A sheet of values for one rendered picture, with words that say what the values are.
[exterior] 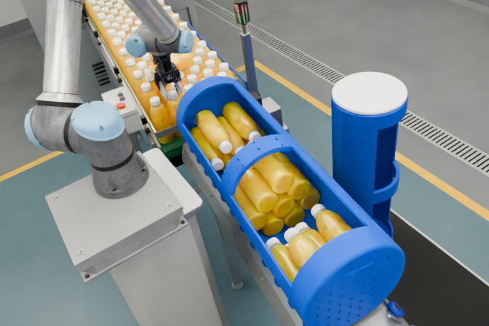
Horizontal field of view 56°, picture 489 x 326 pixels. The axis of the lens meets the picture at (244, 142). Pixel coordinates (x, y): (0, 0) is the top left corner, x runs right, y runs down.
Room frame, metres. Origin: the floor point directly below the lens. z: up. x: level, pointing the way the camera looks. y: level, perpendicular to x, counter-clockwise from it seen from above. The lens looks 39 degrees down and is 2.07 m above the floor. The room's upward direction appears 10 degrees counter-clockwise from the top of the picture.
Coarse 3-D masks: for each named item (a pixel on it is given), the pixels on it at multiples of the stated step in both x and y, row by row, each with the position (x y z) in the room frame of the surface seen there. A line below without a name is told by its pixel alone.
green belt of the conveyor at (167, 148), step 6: (156, 138) 1.55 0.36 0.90; (180, 138) 1.52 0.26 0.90; (162, 144) 1.50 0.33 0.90; (168, 144) 1.50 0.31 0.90; (174, 144) 1.49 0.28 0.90; (180, 144) 1.49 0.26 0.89; (162, 150) 1.53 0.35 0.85; (168, 150) 1.47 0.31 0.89; (174, 150) 1.47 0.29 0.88; (180, 150) 1.48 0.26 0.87; (168, 156) 1.46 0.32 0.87; (174, 156) 1.47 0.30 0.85
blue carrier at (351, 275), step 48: (192, 96) 1.33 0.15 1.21; (240, 96) 1.43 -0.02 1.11; (192, 144) 1.20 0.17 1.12; (288, 144) 0.99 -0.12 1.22; (336, 192) 0.79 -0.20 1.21; (336, 240) 0.63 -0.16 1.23; (384, 240) 0.62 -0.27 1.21; (288, 288) 0.60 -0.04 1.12; (336, 288) 0.56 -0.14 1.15; (384, 288) 0.61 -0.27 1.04
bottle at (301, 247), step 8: (288, 240) 0.74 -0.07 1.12; (296, 240) 0.72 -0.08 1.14; (304, 240) 0.71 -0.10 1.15; (312, 240) 0.71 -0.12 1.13; (296, 248) 0.69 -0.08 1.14; (304, 248) 0.69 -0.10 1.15; (312, 248) 0.68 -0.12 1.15; (296, 256) 0.68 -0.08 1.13; (304, 256) 0.67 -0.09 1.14; (296, 264) 0.67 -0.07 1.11
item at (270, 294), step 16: (192, 160) 1.37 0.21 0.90; (208, 192) 1.21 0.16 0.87; (224, 224) 1.06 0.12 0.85; (240, 240) 0.95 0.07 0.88; (256, 272) 0.84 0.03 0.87; (272, 288) 0.76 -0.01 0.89; (272, 304) 0.73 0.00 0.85; (384, 304) 0.63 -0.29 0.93; (288, 320) 0.66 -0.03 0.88; (368, 320) 0.59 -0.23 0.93; (384, 320) 0.59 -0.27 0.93
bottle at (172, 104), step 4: (168, 100) 1.55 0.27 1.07; (172, 100) 1.54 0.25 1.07; (176, 100) 1.54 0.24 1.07; (168, 104) 1.54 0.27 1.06; (172, 104) 1.53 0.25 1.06; (176, 104) 1.53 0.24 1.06; (168, 108) 1.54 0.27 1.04; (172, 108) 1.53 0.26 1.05; (176, 108) 1.53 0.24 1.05; (168, 112) 1.54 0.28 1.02; (172, 112) 1.52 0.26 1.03; (176, 112) 1.52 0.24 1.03; (172, 116) 1.53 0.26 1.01; (172, 120) 1.53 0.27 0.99; (172, 124) 1.54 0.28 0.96; (176, 132) 1.53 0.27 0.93; (180, 136) 1.52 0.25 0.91
